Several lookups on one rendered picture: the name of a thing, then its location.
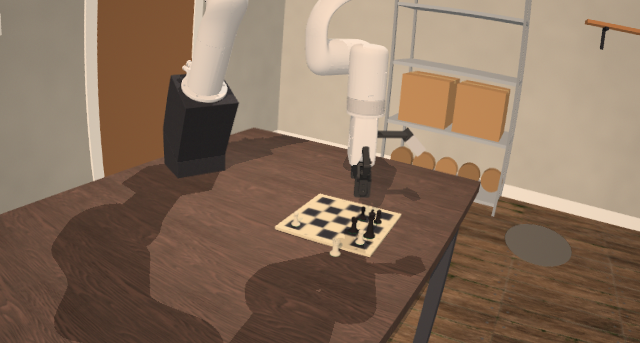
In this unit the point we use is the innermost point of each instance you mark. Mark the checkered chessboard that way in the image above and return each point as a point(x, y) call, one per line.
point(325, 217)

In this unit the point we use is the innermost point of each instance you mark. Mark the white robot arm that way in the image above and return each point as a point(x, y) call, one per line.
point(367, 63)

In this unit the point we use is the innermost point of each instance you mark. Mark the white chess rook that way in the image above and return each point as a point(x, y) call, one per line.
point(335, 252)

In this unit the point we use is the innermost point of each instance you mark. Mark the white pawn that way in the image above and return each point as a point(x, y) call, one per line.
point(295, 222)
point(360, 240)

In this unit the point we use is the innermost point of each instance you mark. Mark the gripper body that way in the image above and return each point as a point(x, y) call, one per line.
point(363, 131)

